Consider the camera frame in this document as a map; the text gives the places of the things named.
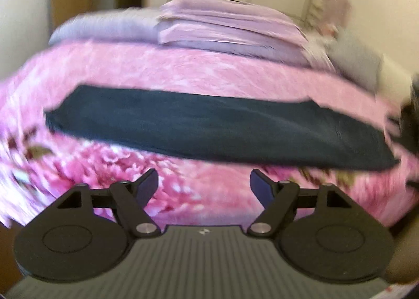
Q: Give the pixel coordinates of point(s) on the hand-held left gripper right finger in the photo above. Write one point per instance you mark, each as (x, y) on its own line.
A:
(259, 184)

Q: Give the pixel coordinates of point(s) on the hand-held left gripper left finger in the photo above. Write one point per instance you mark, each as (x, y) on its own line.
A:
(149, 184)

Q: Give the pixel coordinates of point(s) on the dark blue denim pants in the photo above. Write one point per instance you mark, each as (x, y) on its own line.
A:
(212, 125)

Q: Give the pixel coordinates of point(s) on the grey cloth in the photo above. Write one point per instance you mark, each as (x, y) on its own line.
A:
(355, 56)

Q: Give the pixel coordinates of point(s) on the pink floral blanket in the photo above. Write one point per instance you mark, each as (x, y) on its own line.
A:
(203, 66)

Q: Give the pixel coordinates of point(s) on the folded lilac quilt stack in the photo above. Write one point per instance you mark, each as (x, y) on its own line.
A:
(235, 24)

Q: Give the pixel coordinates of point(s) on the grey ribbed pillow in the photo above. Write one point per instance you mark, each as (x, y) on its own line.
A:
(108, 25)

